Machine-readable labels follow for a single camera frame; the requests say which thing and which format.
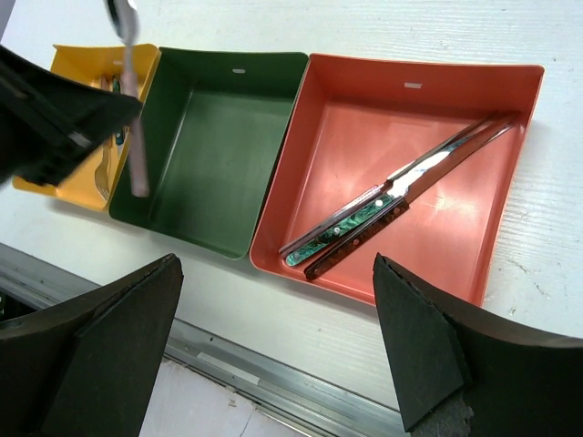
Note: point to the green plastic bin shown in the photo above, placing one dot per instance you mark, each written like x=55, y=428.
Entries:
x=213, y=125

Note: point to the pink handled spoon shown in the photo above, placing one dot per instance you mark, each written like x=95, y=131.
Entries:
x=123, y=16

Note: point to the red plastic bin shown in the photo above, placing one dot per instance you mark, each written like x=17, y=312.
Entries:
x=355, y=122

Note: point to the teal handled fork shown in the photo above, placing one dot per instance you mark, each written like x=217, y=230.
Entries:
x=120, y=134

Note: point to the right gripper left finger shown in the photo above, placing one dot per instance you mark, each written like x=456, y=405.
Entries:
x=87, y=366

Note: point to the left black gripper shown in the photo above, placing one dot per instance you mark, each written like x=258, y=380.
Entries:
x=49, y=123

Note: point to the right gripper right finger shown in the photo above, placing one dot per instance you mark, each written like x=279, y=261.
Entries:
x=460, y=370

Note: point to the pink handled fork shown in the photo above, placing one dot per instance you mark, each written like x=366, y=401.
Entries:
x=101, y=172

